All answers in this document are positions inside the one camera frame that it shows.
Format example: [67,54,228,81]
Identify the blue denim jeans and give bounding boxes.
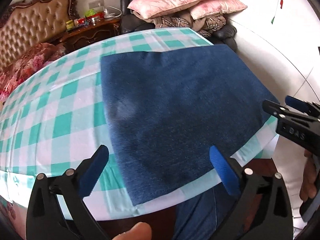
[100,44,276,205]

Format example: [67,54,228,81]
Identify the right hand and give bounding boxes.
[299,150,317,202]

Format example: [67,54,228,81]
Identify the left hand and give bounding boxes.
[113,222,152,240]

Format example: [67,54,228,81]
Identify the operator leg in jeans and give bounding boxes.
[172,183,236,240]

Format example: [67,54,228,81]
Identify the teal white checkered tablecloth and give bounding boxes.
[1,28,279,220]

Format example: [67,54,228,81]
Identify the black leather armchair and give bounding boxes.
[120,0,238,52]

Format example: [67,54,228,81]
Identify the lower pink pillow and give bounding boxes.
[189,0,247,20]

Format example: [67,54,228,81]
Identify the floral pink bed quilt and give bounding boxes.
[1,43,66,102]

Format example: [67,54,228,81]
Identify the dark wooden nightstand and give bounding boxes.
[52,18,121,53]

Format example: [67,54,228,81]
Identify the yellow lidded jar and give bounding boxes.
[66,20,74,30]

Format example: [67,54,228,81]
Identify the red box on nightstand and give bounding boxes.
[74,12,104,27]

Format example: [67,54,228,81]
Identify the tufted tan leather headboard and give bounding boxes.
[1,0,79,68]

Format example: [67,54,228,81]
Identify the green crumpled bag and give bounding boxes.
[84,9,97,18]

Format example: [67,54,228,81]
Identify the white charger with cable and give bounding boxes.
[103,5,123,20]

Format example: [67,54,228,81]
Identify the wall power outlet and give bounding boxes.
[88,0,105,9]

